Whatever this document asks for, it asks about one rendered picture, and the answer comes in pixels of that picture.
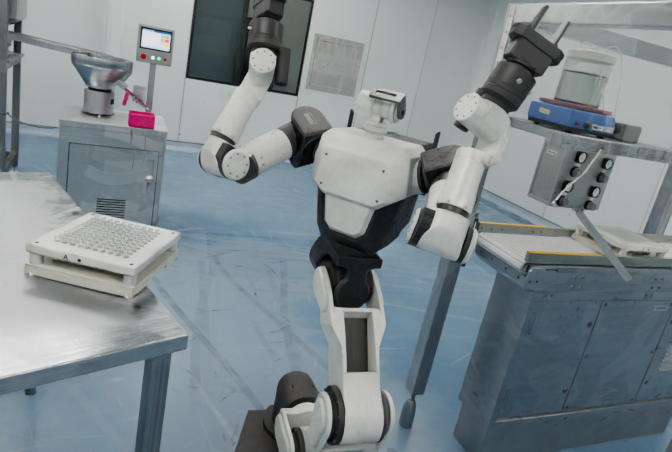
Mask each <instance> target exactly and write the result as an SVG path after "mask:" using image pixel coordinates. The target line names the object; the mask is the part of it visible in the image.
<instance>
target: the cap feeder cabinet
mask: <svg viewBox="0 0 672 452"><path fill-rule="evenodd" d="M80 109H83V106H80V105H72V104H66V106H65V108H64V110H63V112H62V113H61V115H60V117H59V119H58V120H59V140H58V160H57V179H56V181H57V182H58V183H59V184H60V185H61V186H62V188H63V189H64V190H65V191H66V192H67V193H68V195H69V196H70V197H71V198H72V199H73V200H74V202H75V203H76V204H77V205H78V206H79V207H80V209H81V210H82V211H83V212H84V213H85V214H88V213H90V212H92V213H97V214H101V215H106V216H110V217H114V218H119V219H123V220H127V221H132V222H136V223H140V224H145V225H149V226H153V227H157V223H158V214H159V204H160V195H161V186H162V177H163V168H164V158H165V149H166V140H167V134H168V130H167V127H166V125H165V122H164V120H163V117H162V116H155V117H156V118H155V126H154V129H147V128H139V127H130V126H128V114H129V112H125V111H117V110H113V113H115V114H111V115H101V117H97V114H93V113H89V112H85V111H81V110H80Z"/></svg>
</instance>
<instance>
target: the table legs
mask: <svg viewBox="0 0 672 452"><path fill-rule="evenodd" d="M171 358H172V353H170V354H166V355H162V356H158V357H154V358H150V359H146V360H145V362H144V371H143V380H142V389H141V399H140V408H139V417H138V426H137V435H136V444H135V452H160V444H161V437H162V429H163V421H164V413H165V405H166V397H167V389H168V381H169V373H170V365H171ZM35 393H36V387H33V388H29V389H25V395H28V396H30V395H34V394H35Z"/></svg>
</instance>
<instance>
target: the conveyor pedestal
mask: <svg viewBox="0 0 672 452"><path fill-rule="evenodd" d="M544 292H545V291H525V290H524V289H522V288H521V287H520V286H518V285H517V284H515V283H514V282H512V281H511V280H510V279H508V278H507V277H505V276H504V275H502V274H501V273H500V272H498V271H497V274H496V278H495V281H494V284H493V287H492V291H491V294H490V297H489V300H488V304H487V307H486V310H485V313H484V316H483V320H482V323H481V326H480V329H479V333H478V336H477V339H476V342H475V346H474V349H473V352H472V355H471V358H470V362H469V365H468V368H467V371H466V375H465V378H464V381H463V384H462V387H461V390H460V393H459V397H458V398H459V399H460V401H461V402H462V403H463V404H462V407H461V410H460V413H459V417H458V420H457V423H456V426H455V429H454V433H453V435H454V437H455V438H456V439H457V441H458V442H459V443H460V445H461V446H462V447H463V448H464V450H465V451H466V452H550V451H556V450H562V449H568V448H574V447H580V446H586V445H592V444H598V443H604V442H610V441H616V440H622V439H628V438H634V437H640V436H646V435H652V434H658V433H663V432H664V431H665V429H666V427H667V425H668V423H669V420H670V418H671V416H672V292H654V294H653V297H652V299H646V300H643V298H644V296H645V293H646V292H591V291H564V292H554V295H553V298H552V300H542V297H543V295H544Z"/></svg>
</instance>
